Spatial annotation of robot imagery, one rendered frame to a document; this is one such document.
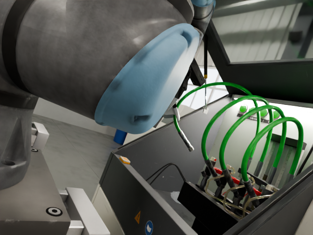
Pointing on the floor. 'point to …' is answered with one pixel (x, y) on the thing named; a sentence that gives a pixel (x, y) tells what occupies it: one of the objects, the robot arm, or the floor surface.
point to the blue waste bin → (119, 136)
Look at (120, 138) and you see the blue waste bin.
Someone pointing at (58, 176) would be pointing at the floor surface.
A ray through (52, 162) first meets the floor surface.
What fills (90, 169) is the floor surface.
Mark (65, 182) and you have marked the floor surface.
